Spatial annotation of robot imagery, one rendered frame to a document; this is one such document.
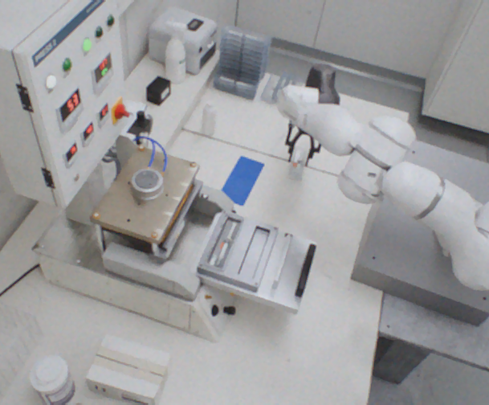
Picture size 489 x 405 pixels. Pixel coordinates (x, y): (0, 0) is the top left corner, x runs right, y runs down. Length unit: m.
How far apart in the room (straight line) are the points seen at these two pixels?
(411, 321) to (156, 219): 0.85
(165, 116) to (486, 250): 1.25
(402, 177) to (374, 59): 2.69
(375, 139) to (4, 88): 0.76
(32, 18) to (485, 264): 1.03
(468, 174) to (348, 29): 2.24
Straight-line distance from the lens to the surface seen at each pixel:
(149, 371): 1.32
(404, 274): 1.57
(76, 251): 1.40
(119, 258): 1.29
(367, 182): 1.16
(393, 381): 2.35
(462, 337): 1.68
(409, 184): 1.10
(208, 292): 1.36
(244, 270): 1.30
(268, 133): 1.99
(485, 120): 3.50
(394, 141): 1.15
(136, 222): 1.21
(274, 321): 1.50
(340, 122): 1.19
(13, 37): 0.97
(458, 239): 1.18
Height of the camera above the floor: 2.08
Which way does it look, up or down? 50 degrees down
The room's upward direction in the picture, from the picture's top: 10 degrees clockwise
